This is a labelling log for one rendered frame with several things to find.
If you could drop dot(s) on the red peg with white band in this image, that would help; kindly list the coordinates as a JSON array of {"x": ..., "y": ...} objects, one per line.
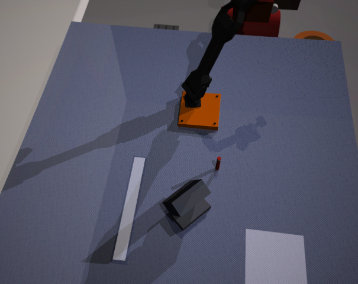
[{"x": 218, "y": 163}]

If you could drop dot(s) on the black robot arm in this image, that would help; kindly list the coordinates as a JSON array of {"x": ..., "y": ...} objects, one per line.
[{"x": 223, "y": 30}]

